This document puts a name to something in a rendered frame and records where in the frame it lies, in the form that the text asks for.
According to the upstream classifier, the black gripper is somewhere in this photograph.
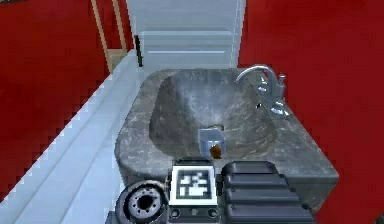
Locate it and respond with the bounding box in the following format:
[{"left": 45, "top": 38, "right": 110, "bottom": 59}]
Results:
[{"left": 115, "top": 180, "right": 170, "bottom": 224}]

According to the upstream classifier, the pale blue soap dispenser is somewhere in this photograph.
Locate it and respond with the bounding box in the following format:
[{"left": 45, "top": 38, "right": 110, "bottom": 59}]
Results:
[{"left": 197, "top": 125, "right": 228, "bottom": 160}]

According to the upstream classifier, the grey stone sink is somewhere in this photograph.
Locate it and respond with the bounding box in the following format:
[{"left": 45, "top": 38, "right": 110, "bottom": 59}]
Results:
[{"left": 114, "top": 67, "right": 340, "bottom": 212}]

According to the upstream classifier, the silver faucet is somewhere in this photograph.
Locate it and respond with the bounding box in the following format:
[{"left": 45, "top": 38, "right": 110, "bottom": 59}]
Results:
[{"left": 234, "top": 64, "right": 290, "bottom": 117}]

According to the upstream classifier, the white room door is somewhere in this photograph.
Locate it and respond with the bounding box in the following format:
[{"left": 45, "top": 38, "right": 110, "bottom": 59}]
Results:
[{"left": 125, "top": 0, "right": 247, "bottom": 72}]

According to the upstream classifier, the black door handle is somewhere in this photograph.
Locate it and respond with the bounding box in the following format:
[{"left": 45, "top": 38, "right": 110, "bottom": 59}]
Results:
[{"left": 134, "top": 34, "right": 144, "bottom": 68}]

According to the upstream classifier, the wooden ladder frame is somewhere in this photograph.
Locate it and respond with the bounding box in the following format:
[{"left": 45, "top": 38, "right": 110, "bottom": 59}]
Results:
[{"left": 89, "top": 0, "right": 129, "bottom": 74}]

